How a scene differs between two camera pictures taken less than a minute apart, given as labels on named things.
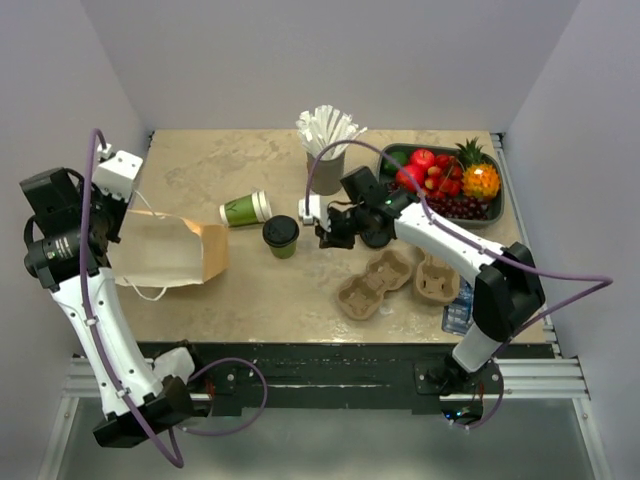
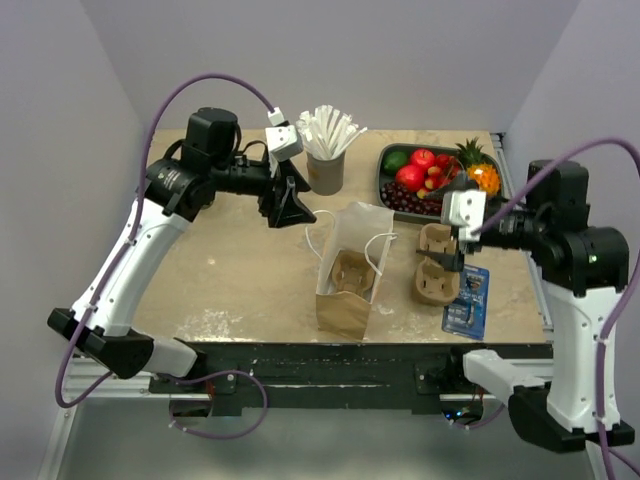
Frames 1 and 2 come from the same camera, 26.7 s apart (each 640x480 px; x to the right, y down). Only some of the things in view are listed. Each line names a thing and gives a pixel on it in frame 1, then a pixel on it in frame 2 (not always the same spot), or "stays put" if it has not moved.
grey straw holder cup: [328, 174] stays put
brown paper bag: [152, 251] to [355, 242]
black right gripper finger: [341, 235] to [452, 262]
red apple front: [415, 173] stays put
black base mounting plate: [229, 376] stays put
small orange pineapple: [481, 176] stays put
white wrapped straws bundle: [324, 127] stays put
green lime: [397, 156] stays put
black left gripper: [119, 205] to [288, 208]
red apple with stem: [422, 158] stays put
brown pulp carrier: [361, 295] to [353, 273]
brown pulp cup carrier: [436, 281] stays put
